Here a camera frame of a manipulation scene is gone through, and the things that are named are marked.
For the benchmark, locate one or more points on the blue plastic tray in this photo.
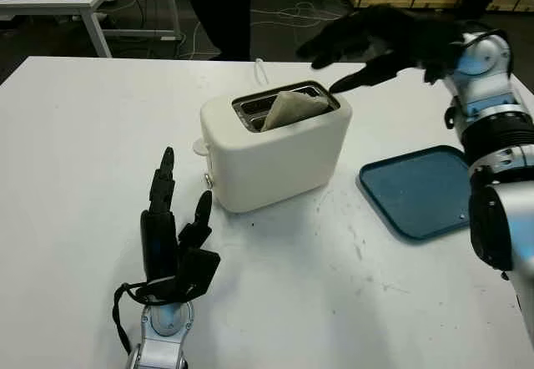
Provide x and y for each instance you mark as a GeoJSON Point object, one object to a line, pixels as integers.
{"type": "Point", "coordinates": [413, 193]}

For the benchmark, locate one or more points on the white two-slot toaster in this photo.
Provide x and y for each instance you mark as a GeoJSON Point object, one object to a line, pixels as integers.
{"type": "Point", "coordinates": [275, 160]}

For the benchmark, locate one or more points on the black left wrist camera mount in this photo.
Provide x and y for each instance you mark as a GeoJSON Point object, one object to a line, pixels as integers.
{"type": "Point", "coordinates": [200, 269]}

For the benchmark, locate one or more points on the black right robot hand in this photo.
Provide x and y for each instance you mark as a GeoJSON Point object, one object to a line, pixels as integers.
{"type": "Point", "coordinates": [409, 35]}

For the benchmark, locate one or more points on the person light top black trousers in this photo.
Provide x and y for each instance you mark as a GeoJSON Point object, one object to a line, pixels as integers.
{"type": "Point", "coordinates": [225, 10]}

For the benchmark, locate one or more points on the slice of bread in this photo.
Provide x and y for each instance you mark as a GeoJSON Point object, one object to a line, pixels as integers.
{"type": "Point", "coordinates": [292, 108]}

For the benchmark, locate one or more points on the white office desk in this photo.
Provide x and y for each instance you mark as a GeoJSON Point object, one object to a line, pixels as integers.
{"type": "Point", "coordinates": [92, 10]}

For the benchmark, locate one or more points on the silver toaster knob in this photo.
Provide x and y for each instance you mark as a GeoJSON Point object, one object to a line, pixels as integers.
{"type": "Point", "coordinates": [208, 181]}

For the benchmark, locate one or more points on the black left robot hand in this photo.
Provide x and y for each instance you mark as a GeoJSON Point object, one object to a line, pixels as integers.
{"type": "Point", "coordinates": [158, 239]}

